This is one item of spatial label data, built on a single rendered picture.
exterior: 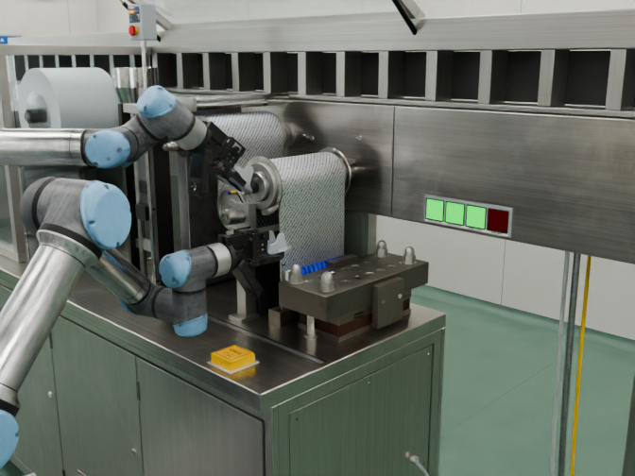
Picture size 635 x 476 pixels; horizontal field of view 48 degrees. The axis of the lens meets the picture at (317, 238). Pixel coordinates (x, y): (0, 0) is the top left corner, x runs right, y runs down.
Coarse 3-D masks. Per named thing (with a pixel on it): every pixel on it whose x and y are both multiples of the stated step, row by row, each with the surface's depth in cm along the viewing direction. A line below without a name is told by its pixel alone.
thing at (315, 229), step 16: (288, 208) 175; (304, 208) 179; (320, 208) 184; (336, 208) 188; (288, 224) 176; (304, 224) 180; (320, 224) 185; (336, 224) 189; (288, 240) 177; (304, 240) 181; (320, 240) 186; (336, 240) 190; (288, 256) 178; (304, 256) 182; (320, 256) 187; (336, 256) 192
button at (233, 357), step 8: (216, 352) 157; (224, 352) 157; (232, 352) 157; (240, 352) 157; (248, 352) 157; (216, 360) 156; (224, 360) 154; (232, 360) 153; (240, 360) 154; (248, 360) 156; (232, 368) 153
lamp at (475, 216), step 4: (468, 208) 172; (472, 208) 171; (476, 208) 171; (480, 208) 170; (484, 208) 169; (468, 212) 173; (472, 212) 172; (476, 212) 171; (480, 212) 170; (484, 212) 169; (468, 216) 173; (472, 216) 172; (476, 216) 171; (480, 216) 170; (484, 216) 170; (468, 220) 173; (472, 220) 172; (476, 220) 171; (480, 220) 170; (484, 220) 170; (468, 224) 173; (472, 224) 172; (476, 224) 171; (480, 224) 171; (484, 224) 170
